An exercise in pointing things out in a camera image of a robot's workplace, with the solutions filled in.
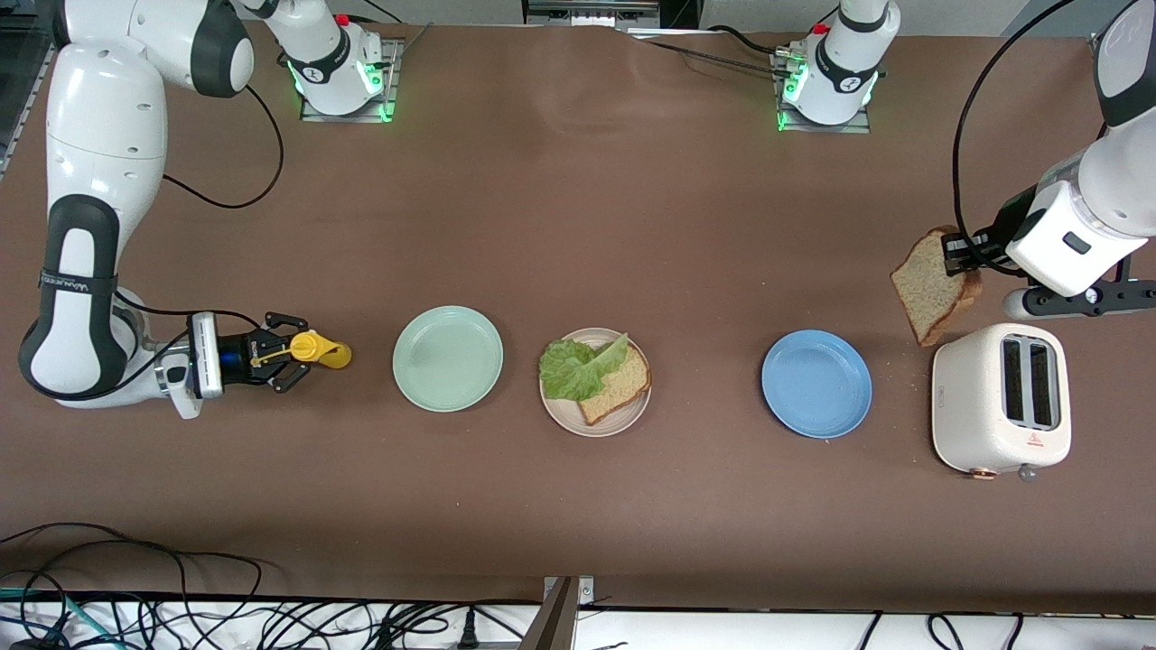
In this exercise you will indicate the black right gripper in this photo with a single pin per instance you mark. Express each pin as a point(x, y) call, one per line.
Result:
point(240, 357)

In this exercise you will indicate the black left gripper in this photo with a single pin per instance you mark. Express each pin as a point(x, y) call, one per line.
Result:
point(1013, 219)

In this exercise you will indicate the yellow mustard squeeze bottle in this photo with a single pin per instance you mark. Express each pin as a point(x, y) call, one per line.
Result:
point(312, 348)

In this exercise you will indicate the brown bread slice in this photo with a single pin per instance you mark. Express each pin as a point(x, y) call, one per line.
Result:
point(930, 293)
point(623, 388)

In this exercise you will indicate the green lettuce leaf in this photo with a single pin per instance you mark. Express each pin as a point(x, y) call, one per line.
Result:
point(573, 370)

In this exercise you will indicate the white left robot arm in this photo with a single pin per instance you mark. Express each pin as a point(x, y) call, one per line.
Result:
point(1115, 171)

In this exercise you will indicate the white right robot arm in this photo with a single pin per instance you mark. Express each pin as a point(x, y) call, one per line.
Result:
point(99, 117)

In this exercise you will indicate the mint green plate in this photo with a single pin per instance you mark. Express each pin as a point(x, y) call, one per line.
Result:
point(447, 359)

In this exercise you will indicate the blue plate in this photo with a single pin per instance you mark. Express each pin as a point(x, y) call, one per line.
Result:
point(816, 385)

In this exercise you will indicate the beige plate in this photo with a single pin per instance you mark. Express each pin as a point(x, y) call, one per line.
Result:
point(564, 417)

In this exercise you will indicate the white two-slot toaster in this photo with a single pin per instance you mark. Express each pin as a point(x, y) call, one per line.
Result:
point(971, 406)

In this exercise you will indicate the black power plug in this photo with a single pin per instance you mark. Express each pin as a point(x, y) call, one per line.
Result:
point(468, 632)

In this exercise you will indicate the metal rack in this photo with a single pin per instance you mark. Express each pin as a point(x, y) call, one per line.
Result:
point(591, 13)

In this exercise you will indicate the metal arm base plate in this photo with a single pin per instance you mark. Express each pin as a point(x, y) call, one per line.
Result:
point(343, 118)
point(831, 130)

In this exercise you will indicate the aluminium frame profile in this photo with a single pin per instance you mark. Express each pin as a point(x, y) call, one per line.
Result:
point(1104, 47)

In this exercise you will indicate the aluminium frame rail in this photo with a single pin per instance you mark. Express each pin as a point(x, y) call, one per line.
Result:
point(23, 99)

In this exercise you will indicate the metal table bracket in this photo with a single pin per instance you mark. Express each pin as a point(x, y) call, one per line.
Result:
point(555, 623)

